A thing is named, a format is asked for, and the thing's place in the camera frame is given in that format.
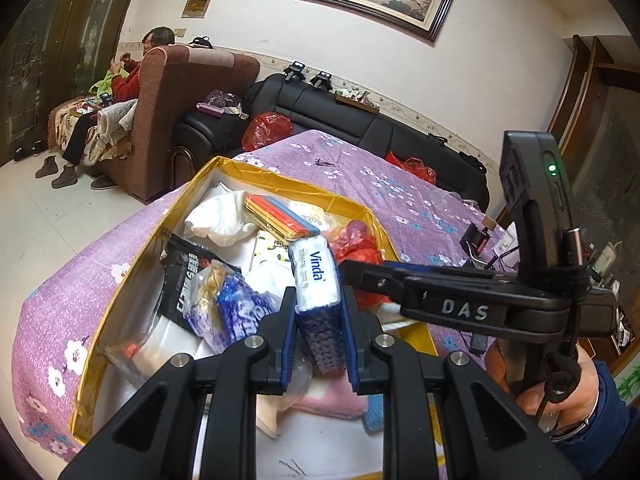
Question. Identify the black red box device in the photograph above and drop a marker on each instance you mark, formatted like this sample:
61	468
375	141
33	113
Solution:
475	240

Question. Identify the small red plastic bag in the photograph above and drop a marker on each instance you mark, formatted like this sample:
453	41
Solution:
360	250

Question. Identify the blue white plastic packet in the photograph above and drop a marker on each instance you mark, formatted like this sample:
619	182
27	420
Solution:
240	305

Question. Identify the patterned blanket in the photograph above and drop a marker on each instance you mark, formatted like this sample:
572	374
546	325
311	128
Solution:
65	120

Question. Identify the brown cap bottle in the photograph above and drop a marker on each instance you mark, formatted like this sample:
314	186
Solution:
490	223

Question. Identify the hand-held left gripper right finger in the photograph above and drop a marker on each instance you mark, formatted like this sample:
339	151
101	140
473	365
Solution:
350	355

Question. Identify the green print box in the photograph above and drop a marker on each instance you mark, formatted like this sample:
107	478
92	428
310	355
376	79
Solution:
629	380

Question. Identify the pink tissue pack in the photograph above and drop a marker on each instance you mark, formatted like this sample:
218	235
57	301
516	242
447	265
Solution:
330	397

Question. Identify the pale ornament on tray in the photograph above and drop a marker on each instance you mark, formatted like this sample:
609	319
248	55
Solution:
357	97

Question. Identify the black printed packet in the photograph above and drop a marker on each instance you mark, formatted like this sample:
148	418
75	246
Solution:
185	280

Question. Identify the white plastic jar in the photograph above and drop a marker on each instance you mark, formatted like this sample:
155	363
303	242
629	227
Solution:
505	242

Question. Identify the blue white tissue pack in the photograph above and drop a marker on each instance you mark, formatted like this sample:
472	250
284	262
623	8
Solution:
315	270

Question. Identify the small dark clip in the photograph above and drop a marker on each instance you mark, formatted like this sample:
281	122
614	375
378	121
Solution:
322	162

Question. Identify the white facial tissue pack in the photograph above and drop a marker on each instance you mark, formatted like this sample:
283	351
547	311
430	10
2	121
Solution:
325	217

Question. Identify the lemon print tissue pack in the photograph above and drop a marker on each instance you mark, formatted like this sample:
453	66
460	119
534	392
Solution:
272	255

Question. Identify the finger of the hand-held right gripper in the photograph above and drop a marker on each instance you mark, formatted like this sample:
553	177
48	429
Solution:
450	310
450	271

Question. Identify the white cloth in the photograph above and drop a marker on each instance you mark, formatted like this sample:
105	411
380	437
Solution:
220	220

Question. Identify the dark glass door cabinet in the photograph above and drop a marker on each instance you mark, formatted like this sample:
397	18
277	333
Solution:
55	50

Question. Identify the black leather sofa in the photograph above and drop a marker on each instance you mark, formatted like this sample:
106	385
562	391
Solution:
350	120

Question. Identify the packet of coloured plastic bags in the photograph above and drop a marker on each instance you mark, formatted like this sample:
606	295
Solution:
280	215

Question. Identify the wooden cabinet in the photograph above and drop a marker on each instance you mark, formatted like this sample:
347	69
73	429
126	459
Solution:
600	135

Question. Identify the black hand-held device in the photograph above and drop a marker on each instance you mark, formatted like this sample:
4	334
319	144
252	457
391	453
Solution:
321	80
295	71

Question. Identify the black shoes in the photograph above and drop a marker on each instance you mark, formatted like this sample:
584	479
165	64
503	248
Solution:
30	152

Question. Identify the person's right forearm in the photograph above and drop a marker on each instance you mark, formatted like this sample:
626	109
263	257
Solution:
615	435

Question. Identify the black bag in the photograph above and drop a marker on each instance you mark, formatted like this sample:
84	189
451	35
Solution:
201	42

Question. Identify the red white packet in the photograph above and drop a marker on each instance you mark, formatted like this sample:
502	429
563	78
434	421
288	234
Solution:
150	355

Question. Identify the blue knit cloth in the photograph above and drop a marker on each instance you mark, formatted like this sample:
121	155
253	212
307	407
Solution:
375	415

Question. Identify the gold rimmed cardboard box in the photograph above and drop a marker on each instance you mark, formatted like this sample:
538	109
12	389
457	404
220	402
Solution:
200	175

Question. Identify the brown armchair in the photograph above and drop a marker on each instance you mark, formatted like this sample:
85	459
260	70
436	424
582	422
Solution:
170	110

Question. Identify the person's right hand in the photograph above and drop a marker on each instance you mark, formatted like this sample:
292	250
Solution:
585	385

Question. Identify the small wall plaque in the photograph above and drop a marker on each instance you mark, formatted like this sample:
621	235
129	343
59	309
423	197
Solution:
196	5

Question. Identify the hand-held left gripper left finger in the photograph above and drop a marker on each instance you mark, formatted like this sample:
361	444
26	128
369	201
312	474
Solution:
289	350

